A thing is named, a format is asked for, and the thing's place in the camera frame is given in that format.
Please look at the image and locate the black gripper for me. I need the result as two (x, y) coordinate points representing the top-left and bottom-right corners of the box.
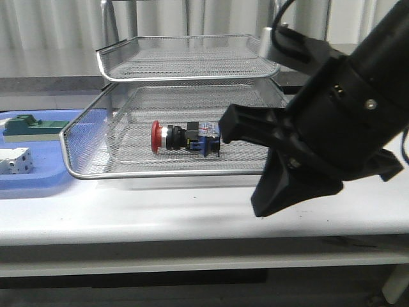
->
(219, 104), (404, 217)

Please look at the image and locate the green terminal block component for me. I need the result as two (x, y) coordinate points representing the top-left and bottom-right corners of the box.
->
(3, 114), (69, 143)

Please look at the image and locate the silver metal rack frame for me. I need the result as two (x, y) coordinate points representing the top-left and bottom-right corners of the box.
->
(96, 1), (286, 128)

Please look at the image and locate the silver mesh tray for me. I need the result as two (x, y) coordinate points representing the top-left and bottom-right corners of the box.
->
(59, 78), (288, 179)
(96, 34), (279, 83)

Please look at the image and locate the white circuit breaker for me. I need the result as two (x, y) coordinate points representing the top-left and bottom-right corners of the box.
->
(1, 147), (34, 175)

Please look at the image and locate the red emergency stop button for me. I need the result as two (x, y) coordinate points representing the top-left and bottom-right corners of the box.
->
(151, 120), (220, 157)

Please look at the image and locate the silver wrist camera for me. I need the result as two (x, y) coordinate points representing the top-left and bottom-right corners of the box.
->
(258, 26), (337, 75)

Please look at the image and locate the dark counter behind table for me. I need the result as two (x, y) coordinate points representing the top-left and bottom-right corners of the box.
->
(0, 42), (365, 95)

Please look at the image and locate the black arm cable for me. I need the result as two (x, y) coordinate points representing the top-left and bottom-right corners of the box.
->
(270, 0), (409, 161)

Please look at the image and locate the blue plastic tray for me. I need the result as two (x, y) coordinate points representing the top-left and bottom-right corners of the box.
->
(0, 109), (106, 191)

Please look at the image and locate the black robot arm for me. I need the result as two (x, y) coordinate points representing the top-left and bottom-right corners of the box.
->
(219, 1), (408, 217)

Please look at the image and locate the white table leg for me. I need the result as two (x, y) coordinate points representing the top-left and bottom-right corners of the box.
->
(382, 264), (409, 304)

